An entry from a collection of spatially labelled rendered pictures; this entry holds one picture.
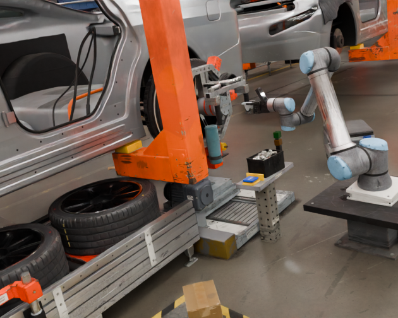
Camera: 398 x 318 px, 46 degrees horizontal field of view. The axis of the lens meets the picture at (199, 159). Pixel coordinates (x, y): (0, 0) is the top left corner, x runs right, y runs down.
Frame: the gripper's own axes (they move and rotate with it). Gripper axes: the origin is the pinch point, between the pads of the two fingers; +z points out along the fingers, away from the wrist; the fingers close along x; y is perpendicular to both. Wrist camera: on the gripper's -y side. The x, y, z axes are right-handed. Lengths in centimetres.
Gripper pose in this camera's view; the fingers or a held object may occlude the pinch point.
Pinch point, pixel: (244, 102)
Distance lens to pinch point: 327.9
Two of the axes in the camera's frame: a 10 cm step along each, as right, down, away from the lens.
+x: 6.1, -3.3, 7.2
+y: 1.6, 9.4, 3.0
